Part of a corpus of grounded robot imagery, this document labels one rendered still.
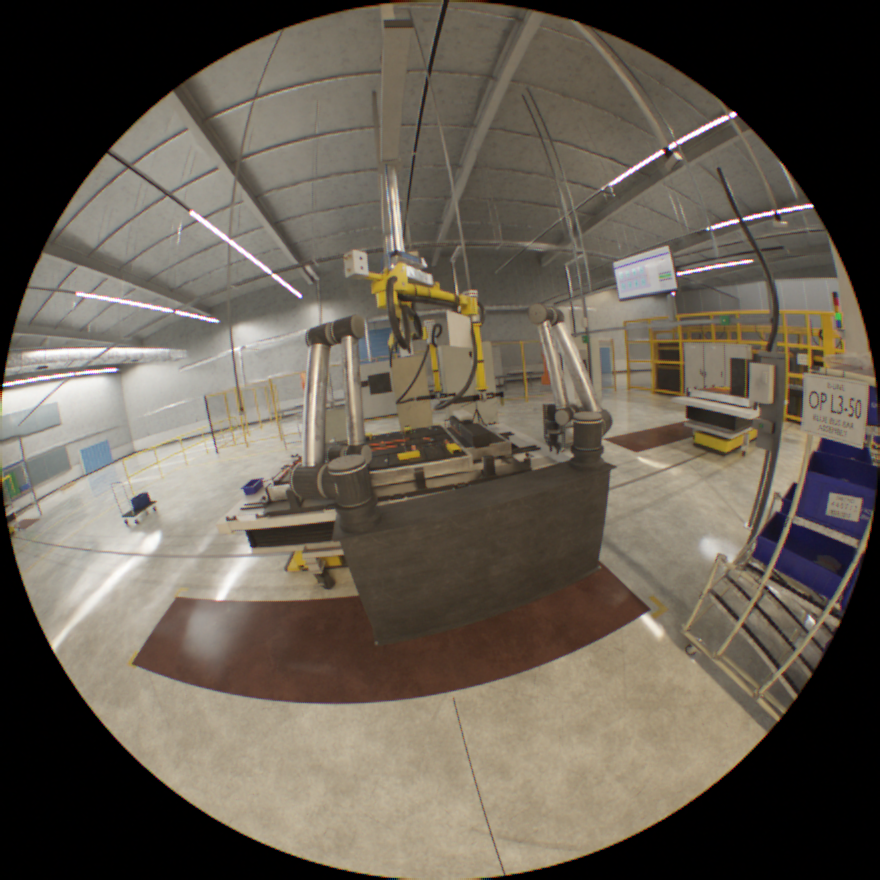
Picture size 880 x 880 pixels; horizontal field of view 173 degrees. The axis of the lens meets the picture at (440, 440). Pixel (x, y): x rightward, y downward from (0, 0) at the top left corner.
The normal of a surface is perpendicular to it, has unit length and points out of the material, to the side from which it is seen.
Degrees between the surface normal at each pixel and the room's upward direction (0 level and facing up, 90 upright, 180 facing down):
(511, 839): 0
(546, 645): 0
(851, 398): 90
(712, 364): 90
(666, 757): 0
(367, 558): 90
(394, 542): 90
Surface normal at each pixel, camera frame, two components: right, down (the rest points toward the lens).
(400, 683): -0.12, -0.96
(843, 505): -0.97, 0.17
